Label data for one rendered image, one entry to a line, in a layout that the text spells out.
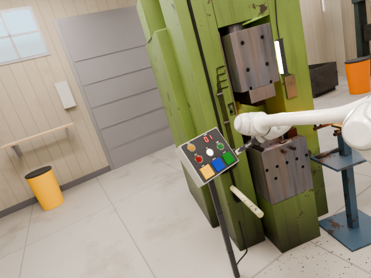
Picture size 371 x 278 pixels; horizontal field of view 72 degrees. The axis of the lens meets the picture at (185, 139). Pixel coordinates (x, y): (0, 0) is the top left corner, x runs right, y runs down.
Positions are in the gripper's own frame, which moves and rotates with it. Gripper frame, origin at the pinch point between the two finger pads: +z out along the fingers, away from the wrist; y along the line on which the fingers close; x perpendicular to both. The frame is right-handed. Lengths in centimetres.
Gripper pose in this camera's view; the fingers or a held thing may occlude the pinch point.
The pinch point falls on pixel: (239, 150)
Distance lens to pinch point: 160.6
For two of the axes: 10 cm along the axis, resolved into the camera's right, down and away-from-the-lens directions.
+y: 7.5, -3.8, 5.5
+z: -3.9, 4.1, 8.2
